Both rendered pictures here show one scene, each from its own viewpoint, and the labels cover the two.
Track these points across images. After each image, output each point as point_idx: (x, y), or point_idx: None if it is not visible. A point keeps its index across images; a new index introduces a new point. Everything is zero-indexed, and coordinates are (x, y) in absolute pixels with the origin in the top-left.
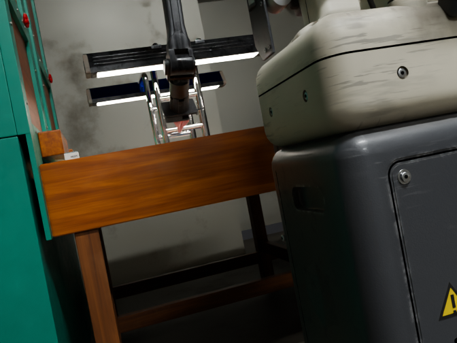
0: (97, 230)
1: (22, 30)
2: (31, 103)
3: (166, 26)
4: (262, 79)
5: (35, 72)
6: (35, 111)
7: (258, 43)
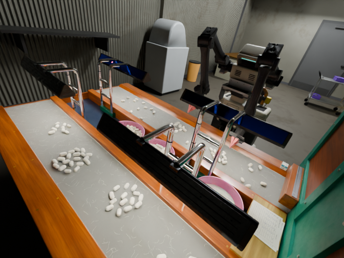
0: None
1: None
2: (318, 170)
3: (256, 104)
4: (266, 115)
5: (336, 168)
6: (316, 179)
7: (245, 106)
